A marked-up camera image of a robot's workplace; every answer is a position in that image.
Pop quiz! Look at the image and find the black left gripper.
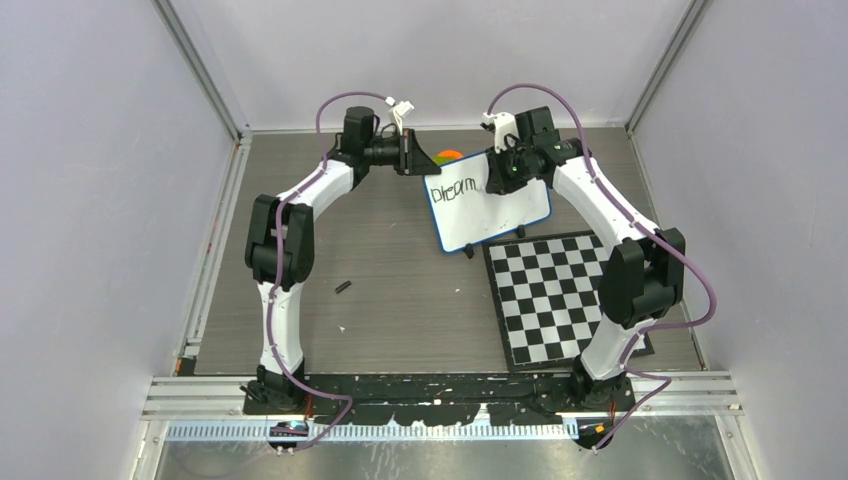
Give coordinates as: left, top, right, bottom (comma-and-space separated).
366, 130, 443, 178

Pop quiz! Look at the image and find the blue framed whiteboard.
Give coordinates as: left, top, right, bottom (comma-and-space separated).
423, 152, 551, 253

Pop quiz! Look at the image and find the black marker cap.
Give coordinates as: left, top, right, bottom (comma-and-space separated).
335, 281, 352, 294

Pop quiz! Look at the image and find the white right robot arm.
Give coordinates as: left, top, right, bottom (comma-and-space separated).
481, 107, 686, 411

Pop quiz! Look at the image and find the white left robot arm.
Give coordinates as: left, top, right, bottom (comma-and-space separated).
244, 101, 441, 414

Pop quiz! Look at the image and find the orange green round object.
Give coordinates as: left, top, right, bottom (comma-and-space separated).
432, 150, 464, 166

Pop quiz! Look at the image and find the black white checkerboard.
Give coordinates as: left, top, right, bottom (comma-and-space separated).
480, 229, 655, 374

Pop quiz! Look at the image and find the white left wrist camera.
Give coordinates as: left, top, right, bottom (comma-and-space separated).
384, 96, 415, 133

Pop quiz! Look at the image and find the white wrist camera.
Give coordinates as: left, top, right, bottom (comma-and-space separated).
384, 96, 415, 133
481, 112, 520, 153

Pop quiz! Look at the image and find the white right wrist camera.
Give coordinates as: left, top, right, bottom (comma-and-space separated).
481, 112, 520, 153

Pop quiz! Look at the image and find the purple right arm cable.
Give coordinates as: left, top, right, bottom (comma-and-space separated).
486, 83, 719, 453

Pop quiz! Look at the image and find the aluminium left frame post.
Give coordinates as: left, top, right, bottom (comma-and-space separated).
152, 1, 252, 144

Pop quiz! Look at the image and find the aluminium frame post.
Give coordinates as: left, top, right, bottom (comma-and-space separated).
625, 0, 713, 137
152, 1, 252, 144

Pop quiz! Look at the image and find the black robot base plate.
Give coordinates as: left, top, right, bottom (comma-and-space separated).
240, 373, 635, 426

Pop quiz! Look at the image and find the aluminium right frame post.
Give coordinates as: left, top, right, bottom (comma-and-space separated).
625, 0, 713, 137

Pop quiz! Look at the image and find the aluminium front frame rail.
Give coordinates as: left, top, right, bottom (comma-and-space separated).
142, 371, 744, 445

